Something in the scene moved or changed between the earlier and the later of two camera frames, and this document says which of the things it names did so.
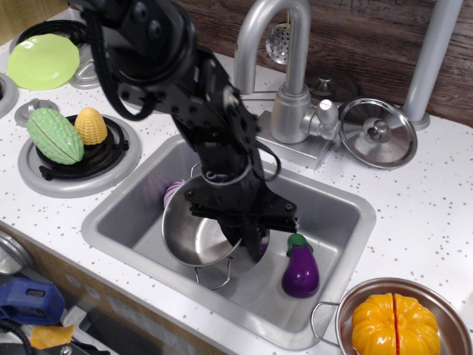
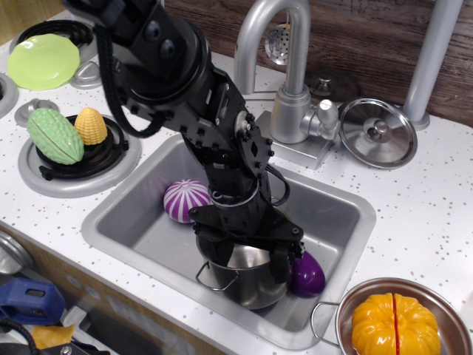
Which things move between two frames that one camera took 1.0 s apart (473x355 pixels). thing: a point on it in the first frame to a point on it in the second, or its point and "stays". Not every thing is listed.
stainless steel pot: [194, 238] to [247, 278]
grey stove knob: [86, 77] stays
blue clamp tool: [31, 301] stays
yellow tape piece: [47, 336] stays
